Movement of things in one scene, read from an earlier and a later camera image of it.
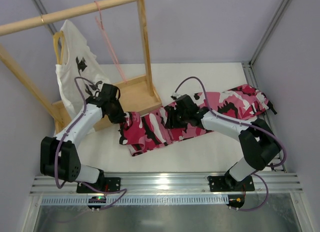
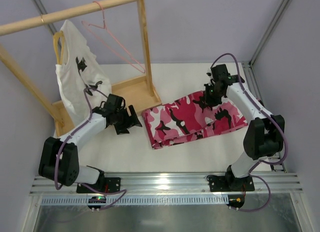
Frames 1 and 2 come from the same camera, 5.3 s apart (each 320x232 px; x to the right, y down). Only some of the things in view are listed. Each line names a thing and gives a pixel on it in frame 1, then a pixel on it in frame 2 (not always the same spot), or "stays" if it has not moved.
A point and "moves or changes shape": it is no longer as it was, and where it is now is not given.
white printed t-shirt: x=79 y=60 stays
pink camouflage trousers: x=140 y=132 moves or changes shape
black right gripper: x=173 y=116 → x=211 y=98
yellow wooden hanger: x=56 y=37 stays
